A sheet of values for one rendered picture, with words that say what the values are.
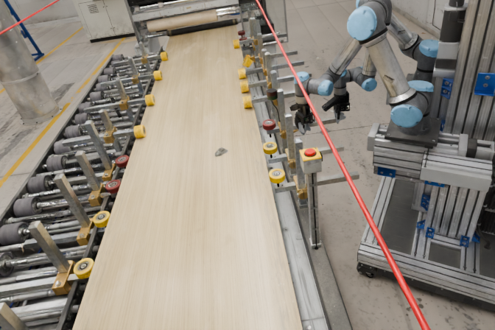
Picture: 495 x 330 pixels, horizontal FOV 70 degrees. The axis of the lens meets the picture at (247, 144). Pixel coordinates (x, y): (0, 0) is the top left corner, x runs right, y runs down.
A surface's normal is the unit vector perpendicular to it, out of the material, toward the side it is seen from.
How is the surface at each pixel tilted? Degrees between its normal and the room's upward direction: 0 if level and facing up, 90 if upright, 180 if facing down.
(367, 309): 0
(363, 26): 83
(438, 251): 0
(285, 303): 0
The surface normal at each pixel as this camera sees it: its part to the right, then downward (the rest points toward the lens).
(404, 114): -0.51, 0.63
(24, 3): 0.03, 0.56
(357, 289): -0.14, -0.82
